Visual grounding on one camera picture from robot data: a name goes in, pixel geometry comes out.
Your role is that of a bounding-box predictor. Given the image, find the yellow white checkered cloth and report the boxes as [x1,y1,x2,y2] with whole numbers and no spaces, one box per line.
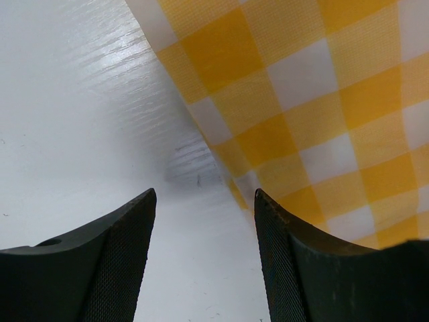
[128,0,428,248]

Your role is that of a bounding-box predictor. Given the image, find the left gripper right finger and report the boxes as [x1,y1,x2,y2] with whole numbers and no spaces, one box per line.
[254,189,428,321]

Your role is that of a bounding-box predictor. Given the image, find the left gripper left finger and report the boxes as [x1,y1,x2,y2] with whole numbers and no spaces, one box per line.
[1,189,157,321]

